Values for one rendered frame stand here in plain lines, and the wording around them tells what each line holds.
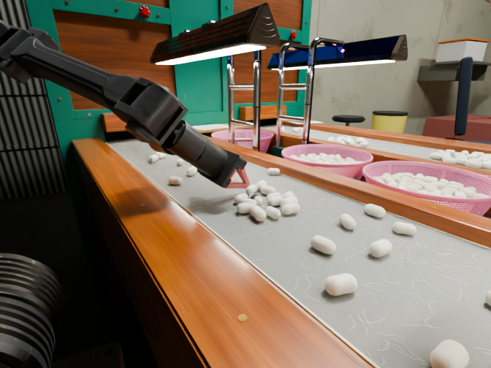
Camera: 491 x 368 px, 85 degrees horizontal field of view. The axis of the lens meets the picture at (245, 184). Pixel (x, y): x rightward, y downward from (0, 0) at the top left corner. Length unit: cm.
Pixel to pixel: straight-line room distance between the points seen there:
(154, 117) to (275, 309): 31
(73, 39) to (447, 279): 127
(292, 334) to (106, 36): 121
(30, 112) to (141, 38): 188
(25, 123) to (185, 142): 266
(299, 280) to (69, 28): 116
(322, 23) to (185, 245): 376
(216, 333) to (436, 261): 31
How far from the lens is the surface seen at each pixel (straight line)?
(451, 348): 30
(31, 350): 31
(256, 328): 26
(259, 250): 39
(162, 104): 44
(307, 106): 104
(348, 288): 33
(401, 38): 106
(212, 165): 49
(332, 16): 409
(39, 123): 304
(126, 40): 131
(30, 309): 34
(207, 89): 143
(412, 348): 32
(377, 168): 80
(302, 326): 27
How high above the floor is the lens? 96
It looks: 20 degrees down
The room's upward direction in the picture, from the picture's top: straight up
